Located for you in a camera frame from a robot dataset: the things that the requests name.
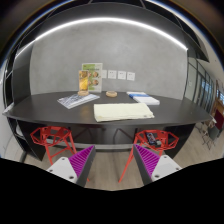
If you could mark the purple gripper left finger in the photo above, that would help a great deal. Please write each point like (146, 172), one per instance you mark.
(76, 168)

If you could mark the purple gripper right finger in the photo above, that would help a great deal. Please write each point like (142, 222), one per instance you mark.
(153, 167)

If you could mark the cream folded towel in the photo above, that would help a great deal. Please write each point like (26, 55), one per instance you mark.
(121, 111)

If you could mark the dark phone on stool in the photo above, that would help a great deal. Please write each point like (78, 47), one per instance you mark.
(151, 139)

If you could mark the chair in background right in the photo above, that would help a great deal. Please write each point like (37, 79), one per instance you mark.
(209, 132)

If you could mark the magazine on table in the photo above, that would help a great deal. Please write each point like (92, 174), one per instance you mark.
(76, 100)

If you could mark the white blue book stack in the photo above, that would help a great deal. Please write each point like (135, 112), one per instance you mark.
(142, 97)

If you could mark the round wooden coaster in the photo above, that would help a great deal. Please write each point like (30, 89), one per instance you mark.
(111, 94)

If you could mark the yellow acrylic sign stand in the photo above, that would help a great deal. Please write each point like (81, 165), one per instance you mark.
(83, 83)

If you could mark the green white poster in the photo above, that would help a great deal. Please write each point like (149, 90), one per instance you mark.
(94, 76)

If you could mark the red wire stool right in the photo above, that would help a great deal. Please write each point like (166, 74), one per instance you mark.
(165, 141)

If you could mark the red wire stool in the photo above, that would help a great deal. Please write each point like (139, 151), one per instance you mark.
(50, 136)
(165, 141)

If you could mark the red wire stool left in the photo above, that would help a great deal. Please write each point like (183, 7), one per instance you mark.
(50, 136)

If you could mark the white wall socket row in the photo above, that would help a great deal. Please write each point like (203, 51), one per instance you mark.
(121, 75)

